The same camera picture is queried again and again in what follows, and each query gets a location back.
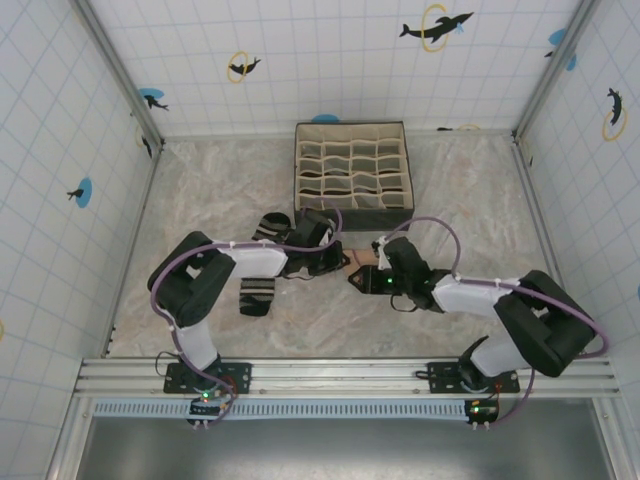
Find peach sock with red toe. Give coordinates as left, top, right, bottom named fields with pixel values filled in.
left=343, top=248, right=382, bottom=275

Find grey fabric organizer box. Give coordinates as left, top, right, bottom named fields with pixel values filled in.
left=292, top=119, right=418, bottom=234

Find black and white striped sock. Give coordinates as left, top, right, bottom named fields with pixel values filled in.
left=238, top=212, right=294, bottom=318

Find grey metal panel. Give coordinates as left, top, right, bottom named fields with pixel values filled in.
left=74, top=417, right=617, bottom=480

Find black shark blue circle sticker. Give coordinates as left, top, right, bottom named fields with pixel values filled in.
left=137, top=87, right=170, bottom=113

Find black fish blue circle sticker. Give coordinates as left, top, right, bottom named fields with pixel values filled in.
left=66, top=177, right=94, bottom=209

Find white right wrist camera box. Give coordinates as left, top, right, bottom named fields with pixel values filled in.
left=371, top=235, right=392, bottom=270

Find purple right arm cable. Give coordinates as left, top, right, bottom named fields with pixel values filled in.
left=382, top=216, right=612, bottom=427

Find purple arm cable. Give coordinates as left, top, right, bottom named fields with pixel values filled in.
left=382, top=216, right=612, bottom=427
left=148, top=198, right=345, bottom=427

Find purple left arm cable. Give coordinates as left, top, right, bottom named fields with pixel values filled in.
left=148, top=198, right=345, bottom=427

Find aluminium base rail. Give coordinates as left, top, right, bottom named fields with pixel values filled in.
left=73, top=356, right=621, bottom=400

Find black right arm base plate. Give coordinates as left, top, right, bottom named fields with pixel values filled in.
left=427, top=360, right=521, bottom=395

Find light blue slotted cable duct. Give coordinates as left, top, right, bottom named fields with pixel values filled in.
left=92, top=398, right=501, bottom=420

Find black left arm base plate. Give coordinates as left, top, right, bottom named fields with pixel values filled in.
left=163, top=362, right=253, bottom=395

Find black dolphin yellow ring sticker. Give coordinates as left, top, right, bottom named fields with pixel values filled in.
left=227, top=49, right=262, bottom=84
left=601, top=87, right=629, bottom=143

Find large black dolphin ring sticker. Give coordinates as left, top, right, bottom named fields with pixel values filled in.
left=398, top=3, right=475, bottom=54

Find aluminium frame post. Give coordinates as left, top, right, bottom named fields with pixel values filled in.
left=73, top=0, right=165, bottom=147
left=512, top=0, right=604, bottom=140

